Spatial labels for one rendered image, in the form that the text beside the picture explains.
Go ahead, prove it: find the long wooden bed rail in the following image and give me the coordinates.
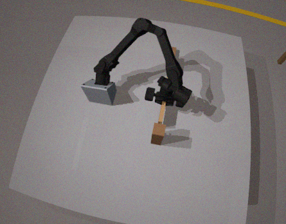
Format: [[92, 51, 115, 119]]
[[158, 101, 166, 124]]

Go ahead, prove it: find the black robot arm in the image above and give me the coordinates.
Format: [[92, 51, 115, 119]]
[[94, 18, 192, 105]]

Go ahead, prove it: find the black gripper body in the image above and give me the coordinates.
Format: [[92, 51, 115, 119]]
[[145, 87, 184, 107]]

